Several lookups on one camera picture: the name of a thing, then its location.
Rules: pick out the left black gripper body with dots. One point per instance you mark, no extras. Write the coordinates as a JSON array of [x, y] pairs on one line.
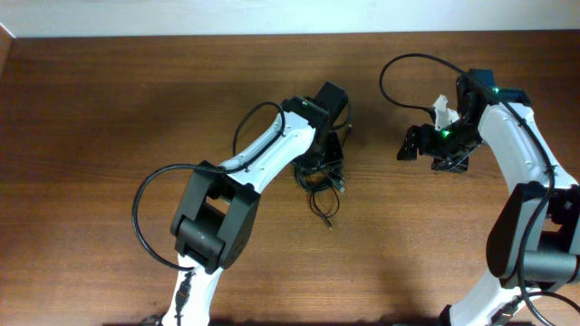
[[320, 155]]

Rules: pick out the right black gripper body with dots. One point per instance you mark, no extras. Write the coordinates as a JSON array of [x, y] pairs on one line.
[[448, 147]]

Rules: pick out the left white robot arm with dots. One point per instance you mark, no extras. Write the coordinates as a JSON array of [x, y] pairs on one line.
[[217, 210]]

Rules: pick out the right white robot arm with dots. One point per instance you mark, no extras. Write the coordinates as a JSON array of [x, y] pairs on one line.
[[533, 248]]

